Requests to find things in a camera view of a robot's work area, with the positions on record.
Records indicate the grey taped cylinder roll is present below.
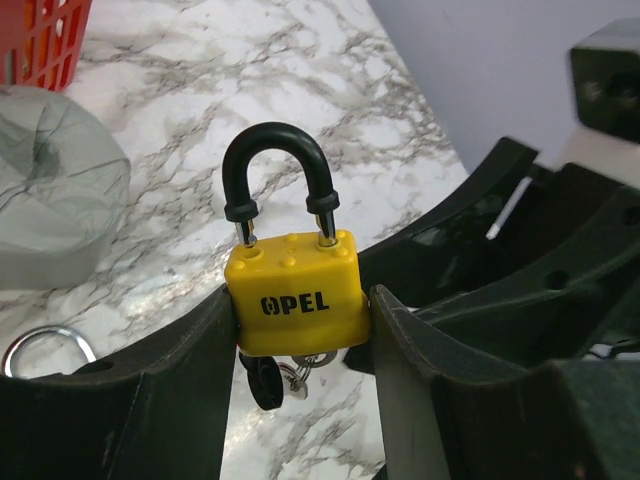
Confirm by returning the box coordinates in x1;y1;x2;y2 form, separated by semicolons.
1;85;131;290

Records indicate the yellow black padlock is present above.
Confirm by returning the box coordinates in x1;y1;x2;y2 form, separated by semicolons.
222;121;372;412

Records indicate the brass padlock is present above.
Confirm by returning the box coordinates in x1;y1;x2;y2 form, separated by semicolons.
1;325;98;378

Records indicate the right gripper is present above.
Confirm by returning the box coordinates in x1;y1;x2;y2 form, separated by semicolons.
359;137;639;365

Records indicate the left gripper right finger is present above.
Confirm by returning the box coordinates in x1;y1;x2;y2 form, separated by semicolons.
370;286;639;479

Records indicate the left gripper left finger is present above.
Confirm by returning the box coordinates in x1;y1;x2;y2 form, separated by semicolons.
1;287;237;479

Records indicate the red plastic shopping basket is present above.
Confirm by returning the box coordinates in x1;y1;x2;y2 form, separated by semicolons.
0;0;92;92

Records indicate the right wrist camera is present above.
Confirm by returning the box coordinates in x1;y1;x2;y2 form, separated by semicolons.
551;17;639;189

